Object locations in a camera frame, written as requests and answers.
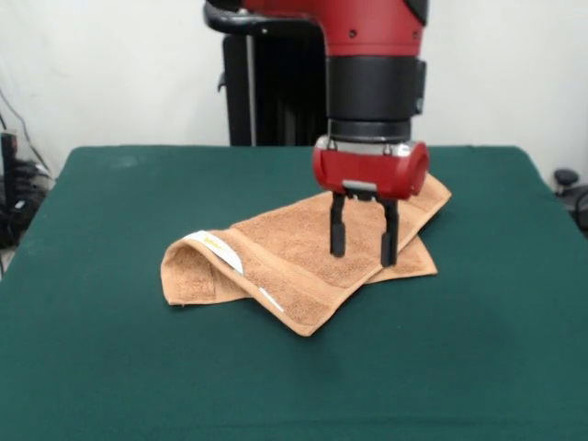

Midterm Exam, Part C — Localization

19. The tan terry towel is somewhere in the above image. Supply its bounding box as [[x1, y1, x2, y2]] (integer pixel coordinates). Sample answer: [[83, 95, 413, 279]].
[[161, 172, 453, 340]]

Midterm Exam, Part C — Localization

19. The black robot pedestal with handle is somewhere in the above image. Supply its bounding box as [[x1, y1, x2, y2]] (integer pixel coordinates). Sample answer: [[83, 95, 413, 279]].
[[204, 0, 330, 147]]

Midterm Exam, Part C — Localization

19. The dark green table cloth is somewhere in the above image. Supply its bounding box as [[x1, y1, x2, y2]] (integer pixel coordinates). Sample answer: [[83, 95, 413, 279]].
[[0, 144, 588, 441]]

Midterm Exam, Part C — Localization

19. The thin grey cable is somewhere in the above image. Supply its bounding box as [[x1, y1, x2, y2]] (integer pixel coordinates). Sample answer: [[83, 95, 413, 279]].
[[0, 85, 52, 178]]

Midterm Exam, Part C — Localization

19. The round black knob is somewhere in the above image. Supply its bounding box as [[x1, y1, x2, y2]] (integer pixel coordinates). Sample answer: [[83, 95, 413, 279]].
[[552, 168, 580, 187]]

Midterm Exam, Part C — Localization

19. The black equipment pile with cables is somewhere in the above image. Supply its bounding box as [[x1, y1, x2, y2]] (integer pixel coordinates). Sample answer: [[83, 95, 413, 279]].
[[0, 158, 54, 252]]

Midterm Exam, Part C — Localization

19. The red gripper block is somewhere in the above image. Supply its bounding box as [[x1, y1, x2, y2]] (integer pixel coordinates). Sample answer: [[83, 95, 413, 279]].
[[311, 140, 431, 268]]

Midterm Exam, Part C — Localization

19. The dark grey chair base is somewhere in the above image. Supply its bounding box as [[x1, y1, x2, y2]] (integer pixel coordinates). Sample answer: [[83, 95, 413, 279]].
[[558, 185, 588, 238]]

